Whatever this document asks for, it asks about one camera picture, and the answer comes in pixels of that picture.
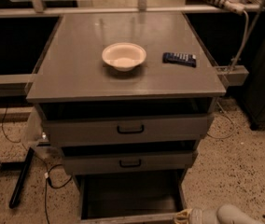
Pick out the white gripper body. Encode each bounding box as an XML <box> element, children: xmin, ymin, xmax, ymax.
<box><xmin>188</xmin><ymin>208</ymin><xmax>219</xmax><ymax>224</ymax></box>

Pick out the grey drawer cabinet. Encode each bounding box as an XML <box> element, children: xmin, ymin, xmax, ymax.
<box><xmin>25</xmin><ymin>11</ymin><xmax>228</xmax><ymax>191</ymax></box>

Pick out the grey top drawer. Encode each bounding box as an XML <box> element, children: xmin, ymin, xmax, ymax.
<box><xmin>43</xmin><ymin>114</ymin><xmax>213</xmax><ymax>147</ymax></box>

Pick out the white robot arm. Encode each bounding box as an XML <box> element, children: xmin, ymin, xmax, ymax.
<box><xmin>174</xmin><ymin>204</ymin><xmax>264</xmax><ymax>224</ymax></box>

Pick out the dark blue snack packet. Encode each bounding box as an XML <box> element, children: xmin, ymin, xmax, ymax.
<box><xmin>162</xmin><ymin>52</ymin><xmax>197</xmax><ymax>68</ymax></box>

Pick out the grey metal frame rail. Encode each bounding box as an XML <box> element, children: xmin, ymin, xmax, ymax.
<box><xmin>0</xmin><ymin>74</ymin><xmax>35</xmax><ymax>97</ymax></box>

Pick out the grey middle drawer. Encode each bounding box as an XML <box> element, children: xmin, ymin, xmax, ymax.
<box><xmin>63</xmin><ymin>151</ymin><xmax>198</xmax><ymax>175</ymax></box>

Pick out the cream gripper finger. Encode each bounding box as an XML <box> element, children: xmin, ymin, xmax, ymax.
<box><xmin>174</xmin><ymin>209</ymin><xmax>191</xmax><ymax>224</ymax></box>

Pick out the white power strip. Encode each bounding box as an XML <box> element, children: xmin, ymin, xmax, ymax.
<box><xmin>204</xmin><ymin>0</ymin><xmax>245</xmax><ymax>15</ymax></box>

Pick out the black pole on floor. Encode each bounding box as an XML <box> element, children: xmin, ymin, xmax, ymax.
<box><xmin>8</xmin><ymin>147</ymin><xmax>35</xmax><ymax>209</ymax></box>

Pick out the grey drawer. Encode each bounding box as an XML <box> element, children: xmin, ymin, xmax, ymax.
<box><xmin>78</xmin><ymin>170</ymin><xmax>185</xmax><ymax>224</ymax></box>
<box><xmin>43</xmin><ymin>114</ymin><xmax>213</xmax><ymax>147</ymax></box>
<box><xmin>63</xmin><ymin>151</ymin><xmax>198</xmax><ymax>175</ymax></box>

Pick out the black floor cable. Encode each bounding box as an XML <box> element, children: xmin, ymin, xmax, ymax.
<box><xmin>0</xmin><ymin>105</ymin><xmax>73</xmax><ymax>224</ymax></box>

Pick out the white cable at right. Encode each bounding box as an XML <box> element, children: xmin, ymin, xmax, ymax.
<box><xmin>206</xmin><ymin>103</ymin><xmax>237</xmax><ymax>141</ymax></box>

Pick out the grey bottom drawer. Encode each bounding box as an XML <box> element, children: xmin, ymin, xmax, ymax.
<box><xmin>78</xmin><ymin>170</ymin><xmax>185</xmax><ymax>224</ymax></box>

